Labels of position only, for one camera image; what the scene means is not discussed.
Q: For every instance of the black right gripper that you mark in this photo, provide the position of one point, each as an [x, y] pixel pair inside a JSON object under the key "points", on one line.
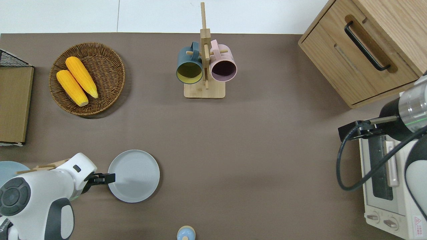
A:
{"points": [[392, 121]]}

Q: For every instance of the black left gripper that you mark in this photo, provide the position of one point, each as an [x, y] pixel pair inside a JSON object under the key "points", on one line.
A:
{"points": [[90, 180]]}

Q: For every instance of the gray plate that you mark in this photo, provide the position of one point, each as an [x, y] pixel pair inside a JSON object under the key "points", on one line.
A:
{"points": [[136, 176]]}

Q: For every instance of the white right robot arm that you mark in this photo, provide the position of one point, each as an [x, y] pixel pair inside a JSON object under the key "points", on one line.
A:
{"points": [[415, 106]]}

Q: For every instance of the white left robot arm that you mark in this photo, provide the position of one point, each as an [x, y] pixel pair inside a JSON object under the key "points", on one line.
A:
{"points": [[36, 196]]}

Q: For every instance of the wooden plate rack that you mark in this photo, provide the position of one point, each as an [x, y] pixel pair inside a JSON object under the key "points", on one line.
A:
{"points": [[50, 165]]}

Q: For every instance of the light blue plate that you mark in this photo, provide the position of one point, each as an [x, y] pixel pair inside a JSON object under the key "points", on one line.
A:
{"points": [[10, 168]]}

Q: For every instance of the cream toaster oven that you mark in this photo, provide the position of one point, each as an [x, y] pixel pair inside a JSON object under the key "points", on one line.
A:
{"points": [[377, 200]]}

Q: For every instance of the wooden drawer cabinet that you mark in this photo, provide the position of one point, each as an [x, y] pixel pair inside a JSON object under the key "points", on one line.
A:
{"points": [[333, 56]]}

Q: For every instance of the blue dome bell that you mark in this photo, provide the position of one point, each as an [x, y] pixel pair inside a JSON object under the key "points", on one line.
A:
{"points": [[186, 233]]}

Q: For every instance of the yellow corn cob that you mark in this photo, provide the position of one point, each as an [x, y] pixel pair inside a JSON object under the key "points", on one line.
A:
{"points": [[81, 76], [71, 88]]}

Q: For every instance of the brown wicker basket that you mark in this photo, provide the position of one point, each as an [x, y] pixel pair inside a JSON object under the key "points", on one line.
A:
{"points": [[106, 73]]}

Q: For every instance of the wooden mug tree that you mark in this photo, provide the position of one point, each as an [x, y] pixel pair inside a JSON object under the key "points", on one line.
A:
{"points": [[204, 91]]}

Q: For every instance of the dark teal mug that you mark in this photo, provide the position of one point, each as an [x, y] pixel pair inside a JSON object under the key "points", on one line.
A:
{"points": [[188, 61]]}

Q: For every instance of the pink mug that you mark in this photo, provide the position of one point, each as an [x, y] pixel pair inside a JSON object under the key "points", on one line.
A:
{"points": [[223, 61]]}

